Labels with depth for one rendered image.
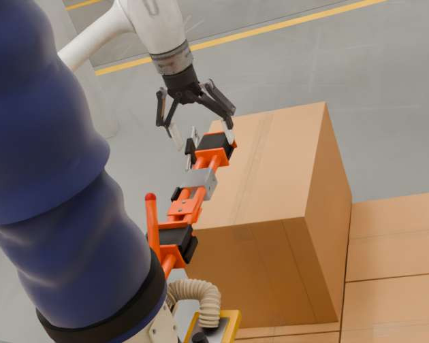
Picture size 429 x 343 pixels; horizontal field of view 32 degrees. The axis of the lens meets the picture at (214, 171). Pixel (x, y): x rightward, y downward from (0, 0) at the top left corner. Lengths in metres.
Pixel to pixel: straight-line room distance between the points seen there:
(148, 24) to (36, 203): 0.65
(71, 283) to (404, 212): 1.57
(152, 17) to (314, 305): 1.00
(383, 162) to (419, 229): 1.35
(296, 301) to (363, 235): 0.42
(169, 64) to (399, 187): 2.12
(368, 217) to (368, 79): 2.10
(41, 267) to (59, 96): 0.27
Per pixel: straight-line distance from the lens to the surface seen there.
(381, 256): 2.41
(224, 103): 1.71
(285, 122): 2.43
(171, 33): 1.64
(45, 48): 1.07
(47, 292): 1.22
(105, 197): 1.16
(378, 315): 2.23
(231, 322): 1.49
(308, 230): 2.02
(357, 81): 4.59
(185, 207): 1.62
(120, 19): 1.78
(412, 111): 4.15
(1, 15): 1.03
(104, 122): 4.94
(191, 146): 1.82
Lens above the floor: 2.11
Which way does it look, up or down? 31 degrees down
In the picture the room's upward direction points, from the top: 21 degrees counter-clockwise
